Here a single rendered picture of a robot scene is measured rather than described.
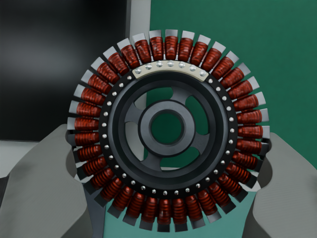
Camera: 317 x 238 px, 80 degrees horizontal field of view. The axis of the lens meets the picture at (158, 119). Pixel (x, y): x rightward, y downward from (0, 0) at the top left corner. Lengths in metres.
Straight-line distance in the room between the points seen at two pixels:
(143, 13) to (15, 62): 0.13
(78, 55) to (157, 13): 0.09
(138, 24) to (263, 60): 0.13
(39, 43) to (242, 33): 0.19
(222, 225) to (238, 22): 0.96
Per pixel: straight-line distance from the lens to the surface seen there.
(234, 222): 1.09
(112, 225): 1.07
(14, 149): 0.24
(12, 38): 0.23
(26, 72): 0.21
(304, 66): 0.24
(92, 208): 1.05
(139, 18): 0.22
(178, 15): 0.22
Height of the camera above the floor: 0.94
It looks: 87 degrees down
